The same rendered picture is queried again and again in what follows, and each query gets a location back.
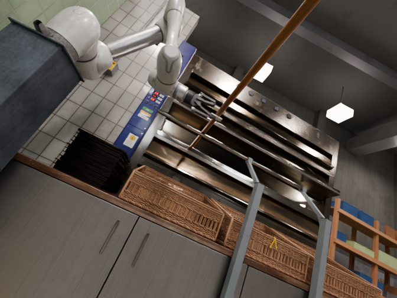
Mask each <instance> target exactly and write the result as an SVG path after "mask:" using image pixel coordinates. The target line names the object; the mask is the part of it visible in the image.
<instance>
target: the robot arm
mask: <svg viewBox="0 0 397 298"><path fill-rule="evenodd" d="M185 7H186V4H185V0H168V4H167V6H166V8H165V12H164V16H163V17H162V18H161V19H160V20H158V21H157V22H156V23H155V24H154V25H153V26H152V27H148V28H145V29H143V30H139V31H136V32H134V33H130V34H127V35H125V36H122V37H119V38H116V39H113V40H110V41H107V42H104V43H103V42H101V41H99V40H98V39H99V37H100V25H99V22H98V20H97V18H96V17H95V15H94V14H93V13H92V12H90V11H89V10H88V9H86V8H83V7H79V6H73V7H68V8H65V9H63V10H62V11H60V12H59V13H58V14H56V15H55V16H53V17H52V19H51V20H49V22H48V23H46V25H44V24H43V23H42V22H41V21H40V20H35V21H33V24H34V27H35V30H36V31H38V32H40V33H42V34H44V35H46V36H48V37H50V38H52V39H54V40H56V41H58V42H60V43H62V44H64V46H65V48H66V49H67V51H68V52H69V55H70V56H71V58H72V60H73V61H74V63H75V65H76V67H77V68H78V70H79V72H80V74H81V76H82V78H84V79H86V80H96V79H98V78H100V77H101V75H102V74H103V73H104V72H105V71H107V69H109V68H110V67H111V66H112V63H113V61H114V60H116V59H119V58H121V57H124V56H127V55H129V54H132V53H134V52H136V51H139V50H142V49H144V48H147V47H149V46H152V45H154V44H157V43H163V44H165V45H164V46H163V47H161V49H160V51H159V53H158V55H157V69H156V70H152V71H151V72H150V74H149V76H148V83H149V84H150V85H151V86H152V87H153V88H154V89H155V90H156V91H158V92H159V93H162V94H163V95H165V96H169V97H171V98H173V99H175V100H177V101H179V102H182V101H183V102H184V103H185V104H187V105H190V106H191V112H193V113H195V114H197V115H200V116H202V117H203V118H205V119H207V118H208V117H210V118H212V119H216V120H218V121H221V120H222V118H221V117H219V116H217V115H215V114H213V113H209V112H208V111H207V110H206V109H204V108H203V107H202V105H201V104H204V105H207V106H211V107H213V109H214V110H216V111H218V110H219V108H220V107H219V106H217V105H216V103H215V102H216V101H215V100H213V99H212V98H210V97H208V96H206V95H205V94H204V93H203V92H200V94H199V95H198V94H195V93H194V92H193V91H191V90H188V87H186V86H185V85H183V84H182V83H180V82H178V79H177V78H178V76H179V74H180V70H181V65H182V56H181V52H180V50H179V49H178V48H177V44H178V39H179V37H180V34H181V30H182V27H183V21H184V14H185ZM195 108H197V109H195ZM198 109H199V110H201V111H199V110H198Z"/></svg>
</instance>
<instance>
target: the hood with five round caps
mask: <svg viewBox="0 0 397 298"><path fill-rule="evenodd" d="M191 74H192V75H194V76H195V77H197V78H199V79H201V80H202V81H204V82H206V83H208V84H209V85H211V86H212V87H214V88H216V89H218V90H219V91H221V92H223V93H224V94H226V95H227V96H230V94H231V93H232V92H233V91H234V89H235V88H236V87H237V85H238V84H239V83H240V81H238V80H236V79H235V78H233V77H231V76H229V75H228V74H226V73H225V72H223V71H221V70H220V69H218V68H216V67H215V66H213V65H212V64H210V63H208V62H207V61H205V60H203V59H202V58H200V59H199V60H198V62H197V64H196V66H195V67H194V69H193V71H192V72H191ZM235 100H236V101H238V102H240V103H241V104H243V105H245V106H246V107H248V108H250V109H251V110H253V111H255V112H256V113H258V114H260V115H262V116H263V117H265V118H266V119H268V120H270V121H272V122H273V123H275V124H277V125H279V126H280V127H282V128H283V129H285V130H287V131H288V132H290V133H292V134H294V135H295V136H297V137H298V138H300V139H302V140H304V141H305V142H307V143H309V144H311V145H312V146H314V147H315V148H317V149H319V150H320V151H322V152H324V153H326V154H327V155H329V156H332V155H333V148H334V139H332V138H331V137H329V136H328V135H326V134H325V133H323V132H321V131H320V130H318V129H316V128H314V127H313V126H311V125H310V124H308V123H306V122H305V121H303V120H301V119H300V118H299V117H297V116H295V115H293V114H292V113H290V112H288V111H287V110H285V109H284V108H282V107H280V106H279V105H277V104H275V103H274V102H272V101H270V100H269V99H267V98H266V97H264V96H262V95H261V94H259V93H258V92H256V91H254V90H253V89H251V88H249V87H247V86H246V87H245V88H244V90H242V91H241V93H240V94H239V95H238V96H237V98H236V99H235Z"/></svg>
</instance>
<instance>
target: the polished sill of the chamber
mask: <svg viewBox="0 0 397 298"><path fill-rule="evenodd" d="M156 134H158V135H160V136H162V137H164V138H166V139H168V140H170V141H172V142H174V143H176V144H178V145H179V146H181V147H183V148H185V149H187V150H189V151H191V152H192V153H194V154H197V155H198V156H200V157H202V158H204V159H206V160H208V161H210V162H212V163H213V164H215V165H217V166H219V167H221V168H223V169H225V170H227V171H229V172H231V173H233V174H234V175H236V176H238V177H240V178H242V179H244V180H246V181H247V182H249V183H252V184H254V182H253V180H252V179H251V178H249V177H247V176H245V175H243V174H241V173H240V172H238V171H236V170H234V169H232V168H230V167H228V166H226V165H224V164H222V163H221V162H219V161H217V160H215V159H213V158H211V157H209V156H207V155H205V154H203V153H202V152H200V151H198V150H196V149H194V148H192V147H191V146H189V145H187V144H185V143H183V142H181V141H179V140H177V139H175V138H173V137H172V136H170V135H168V134H166V133H164V132H162V131H160V130H158V131H157V132H156ZM264 190H265V191H267V192H269V193H270V194H272V195H274V196H276V197H278V198H280V199H282V200H284V201H286V202H288V203H290V204H291V205H293V206H295V207H297V208H299V209H301V210H303V211H304V212H307V213H309V214H310V215H312V216H314V217H316V218H318V217H317V215H316V214H315V212H313V211H311V210H309V209H307V208H305V207H303V206H301V205H300V204H298V203H296V202H294V201H292V200H291V199H289V198H287V197H285V196H283V195H281V194H279V193H277V192H275V191H273V190H271V189H270V188H268V187H266V186H264Z"/></svg>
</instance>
